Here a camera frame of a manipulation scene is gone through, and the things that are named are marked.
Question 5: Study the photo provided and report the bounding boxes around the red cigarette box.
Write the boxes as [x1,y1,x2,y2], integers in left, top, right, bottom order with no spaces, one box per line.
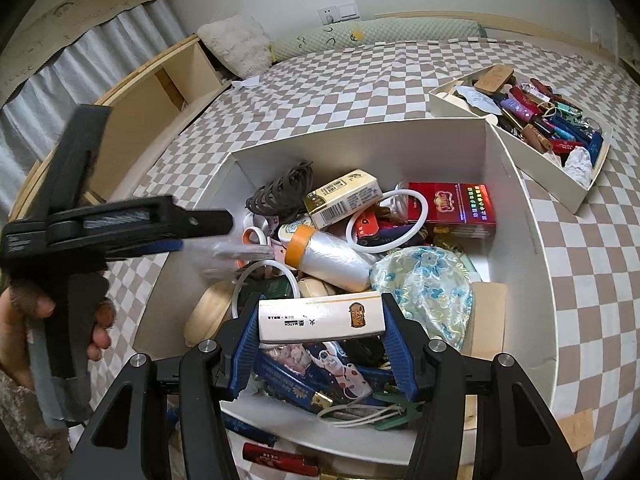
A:
[407,181,497,238]

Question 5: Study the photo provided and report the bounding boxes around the long white matchbox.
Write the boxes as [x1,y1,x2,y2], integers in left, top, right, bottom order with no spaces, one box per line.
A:
[258,295,387,345]

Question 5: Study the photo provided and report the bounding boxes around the person's left hand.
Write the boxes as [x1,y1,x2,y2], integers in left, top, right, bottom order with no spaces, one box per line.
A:
[0,280,117,376]

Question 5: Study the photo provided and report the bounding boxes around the white ring cable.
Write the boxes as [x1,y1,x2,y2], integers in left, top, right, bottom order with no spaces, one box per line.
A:
[347,187,428,256]
[232,260,301,321]

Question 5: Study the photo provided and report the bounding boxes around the floral fabric pouch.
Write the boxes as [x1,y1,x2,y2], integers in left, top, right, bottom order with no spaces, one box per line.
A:
[370,246,473,351]

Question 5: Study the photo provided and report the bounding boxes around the navy printed lighter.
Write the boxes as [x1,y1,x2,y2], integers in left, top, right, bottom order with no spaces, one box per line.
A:
[220,412,278,446]

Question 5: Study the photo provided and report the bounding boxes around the yellow tissue pack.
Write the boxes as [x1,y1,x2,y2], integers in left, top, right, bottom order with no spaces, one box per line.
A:
[303,169,383,231]

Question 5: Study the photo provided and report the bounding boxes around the large white shoe box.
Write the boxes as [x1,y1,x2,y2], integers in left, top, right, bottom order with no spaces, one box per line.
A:
[135,117,558,466]

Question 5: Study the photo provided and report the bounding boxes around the beige drawn valance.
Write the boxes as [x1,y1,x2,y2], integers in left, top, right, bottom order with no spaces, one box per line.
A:
[0,0,171,106]

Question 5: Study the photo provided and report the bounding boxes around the pile of colourful lighters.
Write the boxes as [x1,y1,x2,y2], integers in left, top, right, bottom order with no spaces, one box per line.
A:
[465,66,603,186]

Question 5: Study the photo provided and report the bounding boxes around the person's left forearm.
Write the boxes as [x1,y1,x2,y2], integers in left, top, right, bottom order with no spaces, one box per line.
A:
[0,360,71,480]

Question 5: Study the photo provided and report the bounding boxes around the green bolster pillow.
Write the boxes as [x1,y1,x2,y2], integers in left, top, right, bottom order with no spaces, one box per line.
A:
[270,19,488,63]

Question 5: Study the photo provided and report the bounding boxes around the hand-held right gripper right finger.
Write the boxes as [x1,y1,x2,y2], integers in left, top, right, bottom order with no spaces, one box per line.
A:
[381,292,586,480]

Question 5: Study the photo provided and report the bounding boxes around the white fluffy pillow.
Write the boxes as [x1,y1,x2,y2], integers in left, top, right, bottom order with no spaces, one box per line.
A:
[196,15,273,80]

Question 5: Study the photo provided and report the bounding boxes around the wooden oval box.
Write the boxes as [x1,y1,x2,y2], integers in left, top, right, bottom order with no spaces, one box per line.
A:
[185,282,236,346]

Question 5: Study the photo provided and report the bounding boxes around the grey-blue curtain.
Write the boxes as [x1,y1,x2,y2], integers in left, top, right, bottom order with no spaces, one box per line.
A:
[0,0,191,196]

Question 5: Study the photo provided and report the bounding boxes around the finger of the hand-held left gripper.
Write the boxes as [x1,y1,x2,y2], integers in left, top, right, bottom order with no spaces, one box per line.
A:
[165,208,235,241]
[147,239,184,257]

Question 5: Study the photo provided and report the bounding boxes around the green clothespin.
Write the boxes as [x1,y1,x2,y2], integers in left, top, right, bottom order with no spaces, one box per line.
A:
[372,392,421,431]

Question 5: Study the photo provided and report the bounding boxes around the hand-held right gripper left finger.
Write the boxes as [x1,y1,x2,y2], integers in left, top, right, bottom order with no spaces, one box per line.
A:
[62,292,261,480]

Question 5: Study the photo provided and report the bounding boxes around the white cord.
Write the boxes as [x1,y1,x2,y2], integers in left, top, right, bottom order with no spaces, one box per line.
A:
[317,405,401,428]

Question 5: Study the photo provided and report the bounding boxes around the shallow white box lid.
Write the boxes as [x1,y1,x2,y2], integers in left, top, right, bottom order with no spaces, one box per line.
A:
[429,65,613,216]

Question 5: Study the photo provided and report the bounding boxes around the pink tape rolls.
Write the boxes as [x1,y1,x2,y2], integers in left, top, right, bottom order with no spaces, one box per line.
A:
[242,227,273,266]

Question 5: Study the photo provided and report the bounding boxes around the wooden bedside shelf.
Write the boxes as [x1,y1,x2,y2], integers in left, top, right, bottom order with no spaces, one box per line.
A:
[10,35,231,221]

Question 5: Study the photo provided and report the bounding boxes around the red lighter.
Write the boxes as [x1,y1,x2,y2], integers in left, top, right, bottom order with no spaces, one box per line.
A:
[242,442,318,476]

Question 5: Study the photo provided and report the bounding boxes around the brown hair claw clip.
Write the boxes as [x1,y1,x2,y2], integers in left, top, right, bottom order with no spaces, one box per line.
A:
[245,160,315,221]

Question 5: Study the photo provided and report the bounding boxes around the blue cartoon printed box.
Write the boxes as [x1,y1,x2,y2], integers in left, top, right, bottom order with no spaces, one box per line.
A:
[252,342,373,406]

